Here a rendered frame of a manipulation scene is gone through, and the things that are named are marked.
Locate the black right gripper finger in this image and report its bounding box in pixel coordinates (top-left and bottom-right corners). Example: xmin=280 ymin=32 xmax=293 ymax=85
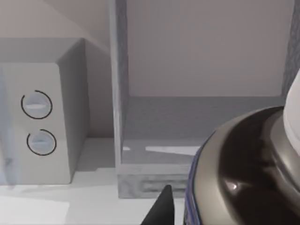
xmin=140 ymin=184 xmax=177 ymax=225

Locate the blue spray can white nozzle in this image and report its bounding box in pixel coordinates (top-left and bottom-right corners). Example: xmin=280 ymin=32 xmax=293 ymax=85
xmin=184 ymin=69 xmax=300 ymax=225

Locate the grey open cabinet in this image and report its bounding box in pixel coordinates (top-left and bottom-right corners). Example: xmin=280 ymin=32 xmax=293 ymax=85
xmin=109 ymin=0 xmax=300 ymax=199

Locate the round pale microwave knob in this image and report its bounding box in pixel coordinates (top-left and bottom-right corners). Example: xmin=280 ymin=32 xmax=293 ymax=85
xmin=21 ymin=90 xmax=53 ymax=120
xmin=26 ymin=128 xmax=57 ymax=156

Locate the pale microwave oven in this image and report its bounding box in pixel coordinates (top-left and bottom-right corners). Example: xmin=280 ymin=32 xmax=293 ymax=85
xmin=0 ymin=37 xmax=91 ymax=186

